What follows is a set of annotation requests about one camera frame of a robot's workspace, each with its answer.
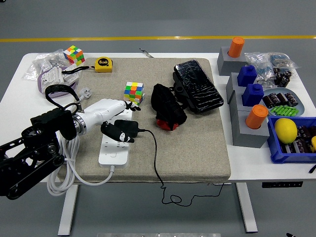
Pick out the blue plastic bin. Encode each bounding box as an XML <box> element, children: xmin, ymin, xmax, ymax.
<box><xmin>267</xmin><ymin>116</ymin><xmax>316</xmax><ymax>164</ymax></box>

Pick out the black capacitors pile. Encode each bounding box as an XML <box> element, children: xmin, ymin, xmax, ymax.
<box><xmin>281</xmin><ymin>125</ymin><xmax>316</xmax><ymax>154</ymax></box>

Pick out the thin metal pen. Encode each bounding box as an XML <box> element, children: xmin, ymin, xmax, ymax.
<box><xmin>139</xmin><ymin>48</ymin><xmax>154</xmax><ymax>58</ymax></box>

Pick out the yellow lemon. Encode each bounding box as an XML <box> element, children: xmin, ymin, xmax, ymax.
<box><xmin>274</xmin><ymin>118</ymin><xmax>298</xmax><ymax>145</ymax></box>

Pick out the light blue plate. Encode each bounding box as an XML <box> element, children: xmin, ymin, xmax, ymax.
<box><xmin>261</xmin><ymin>88</ymin><xmax>306</xmax><ymax>117</ymax></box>

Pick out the grey-brown fabric mat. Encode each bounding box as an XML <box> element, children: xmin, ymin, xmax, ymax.
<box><xmin>58</xmin><ymin>58</ymin><xmax>232</xmax><ymax>184</ymax></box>

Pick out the clear plastic bag of parts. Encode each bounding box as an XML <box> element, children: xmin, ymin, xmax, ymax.
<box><xmin>21</xmin><ymin>49</ymin><xmax>67</xmax><ymax>81</ymax></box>

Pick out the black folded umbrella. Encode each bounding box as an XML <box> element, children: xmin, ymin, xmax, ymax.
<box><xmin>151</xmin><ymin>83</ymin><xmax>188</xmax><ymax>131</ymax></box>

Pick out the yellow tape measure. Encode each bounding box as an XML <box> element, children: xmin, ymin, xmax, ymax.
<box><xmin>61</xmin><ymin>56</ymin><xmax>114</xmax><ymax>75</ymax></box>

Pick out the grey block base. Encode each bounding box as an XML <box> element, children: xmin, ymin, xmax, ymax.
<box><xmin>226</xmin><ymin>72</ymin><xmax>247</xmax><ymax>104</ymax></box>
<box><xmin>217</xmin><ymin>46</ymin><xmax>247</xmax><ymax>76</ymax></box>
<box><xmin>228</xmin><ymin>90</ymin><xmax>264</xmax><ymax>114</ymax></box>
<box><xmin>231</xmin><ymin>110</ymin><xmax>270</xmax><ymax>149</ymax></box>

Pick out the black shiny wrapped case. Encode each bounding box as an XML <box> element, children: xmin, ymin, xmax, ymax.
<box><xmin>173</xmin><ymin>59</ymin><xmax>225</xmax><ymax>114</ymax></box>

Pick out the black plastic bracket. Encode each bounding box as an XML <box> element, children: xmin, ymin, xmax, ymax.
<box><xmin>172</xmin><ymin>73</ymin><xmax>196</xmax><ymax>111</ymax></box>

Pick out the green battery pile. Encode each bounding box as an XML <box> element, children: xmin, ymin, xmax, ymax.
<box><xmin>270</xmin><ymin>105</ymin><xmax>299</xmax><ymax>117</ymax></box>

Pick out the white wall socket panel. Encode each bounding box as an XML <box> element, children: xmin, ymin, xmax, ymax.
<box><xmin>61</xmin><ymin>64</ymin><xmax>79</xmax><ymax>83</ymax></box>
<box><xmin>40</xmin><ymin>68</ymin><xmax>62</xmax><ymax>87</ymax></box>

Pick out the clear bag of black capacitors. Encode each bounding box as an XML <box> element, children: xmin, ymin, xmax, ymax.
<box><xmin>256</xmin><ymin>66</ymin><xmax>294</xmax><ymax>88</ymax></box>

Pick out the black power adapter with cord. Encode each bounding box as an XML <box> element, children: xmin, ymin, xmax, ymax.
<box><xmin>114</xmin><ymin>119</ymin><xmax>224</xmax><ymax>206</ymax></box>

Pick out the black table control panel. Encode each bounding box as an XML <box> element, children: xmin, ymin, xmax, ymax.
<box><xmin>262</xmin><ymin>181</ymin><xmax>304</xmax><ymax>189</ymax></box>

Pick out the colourful puzzle cube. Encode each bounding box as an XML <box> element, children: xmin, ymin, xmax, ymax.
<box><xmin>123</xmin><ymin>81</ymin><xmax>145</xmax><ymax>106</ymax></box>
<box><xmin>63</xmin><ymin>45</ymin><xmax>85</xmax><ymax>66</ymax></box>

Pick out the white table leg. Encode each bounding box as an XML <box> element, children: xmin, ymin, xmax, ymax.
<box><xmin>57</xmin><ymin>184</ymin><xmax>79</xmax><ymax>237</ymax></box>
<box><xmin>236</xmin><ymin>183</ymin><xmax>259</xmax><ymax>233</ymax></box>

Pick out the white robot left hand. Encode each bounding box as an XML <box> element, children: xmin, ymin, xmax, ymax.
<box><xmin>81</xmin><ymin>98</ymin><xmax>142</xmax><ymax>144</ymax></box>

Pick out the blue bottle-shaped block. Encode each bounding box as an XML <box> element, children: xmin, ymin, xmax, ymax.
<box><xmin>237</xmin><ymin>65</ymin><xmax>258</xmax><ymax>87</ymax></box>
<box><xmin>241</xmin><ymin>83</ymin><xmax>265</xmax><ymax>107</ymax></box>

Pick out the purple rimmed tray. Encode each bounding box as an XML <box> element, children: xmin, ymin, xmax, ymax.
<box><xmin>37</xmin><ymin>65</ymin><xmax>81</xmax><ymax>99</ymax></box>

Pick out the clear bag of blue parts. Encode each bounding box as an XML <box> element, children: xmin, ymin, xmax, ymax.
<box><xmin>268</xmin><ymin>51</ymin><xmax>301</xmax><ymax>70</ymax></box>
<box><xmin>244</xmin><ymin>52</ymin><xmax>274</xmax><ymax>86</ymax></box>

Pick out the black capacitor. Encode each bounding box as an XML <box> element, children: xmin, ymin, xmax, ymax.
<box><xmin>262</xmin><ymin>95</ymin><xmax>275</xmax><ymax>108</ymax></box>
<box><xmin>271</xmin><ymin>92</ymin><xmax>288</xmax><ymax>106</ymax></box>
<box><xmin>283</xmin><ymin>92</ymin><xmax>299</xmax><ymax>107</ymax></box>

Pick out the white power strip with cable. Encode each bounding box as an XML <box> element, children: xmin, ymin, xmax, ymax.
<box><xmin>46</xmin><ymin>86</ymin><xmax>132</xmax><ymax>198</ymax></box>

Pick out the orange cylinder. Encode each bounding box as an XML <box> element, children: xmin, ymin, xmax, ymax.
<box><xmin>228</xmin><ymin>37</ymin><xmax>245</xmax><ymax>58</ymax></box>
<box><xmin>245</xmin><ymin>104</ymin><xmax>269</xmax><ymax>130</ymax></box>

